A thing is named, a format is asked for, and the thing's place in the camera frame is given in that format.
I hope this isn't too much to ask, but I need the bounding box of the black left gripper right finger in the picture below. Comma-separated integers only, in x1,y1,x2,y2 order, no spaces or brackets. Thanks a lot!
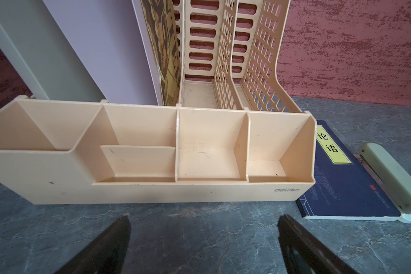
277,215,356,274

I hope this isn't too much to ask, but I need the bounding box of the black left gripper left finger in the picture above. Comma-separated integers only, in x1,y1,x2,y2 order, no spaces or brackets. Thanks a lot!
56,215,131,274

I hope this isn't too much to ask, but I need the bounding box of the dark blue book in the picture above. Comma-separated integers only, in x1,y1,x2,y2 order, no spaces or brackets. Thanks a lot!
296,120,401,221

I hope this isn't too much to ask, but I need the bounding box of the pale green stapler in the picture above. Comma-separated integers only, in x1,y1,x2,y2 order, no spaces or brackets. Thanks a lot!
359,143,411,224

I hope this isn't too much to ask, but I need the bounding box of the beige desk organizer file rack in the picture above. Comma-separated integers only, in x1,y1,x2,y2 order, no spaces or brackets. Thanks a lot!
0,1,317,204

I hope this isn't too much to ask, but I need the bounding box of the lilac folder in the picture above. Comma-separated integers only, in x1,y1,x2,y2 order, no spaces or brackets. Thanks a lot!
44,1,162,105

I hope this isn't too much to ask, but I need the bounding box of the grey-green folder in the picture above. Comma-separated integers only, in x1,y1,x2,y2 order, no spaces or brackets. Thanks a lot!
0,1,104,102

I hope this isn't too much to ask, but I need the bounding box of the yellow patterned book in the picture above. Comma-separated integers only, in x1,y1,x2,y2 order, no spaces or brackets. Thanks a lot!
140,0,182,106

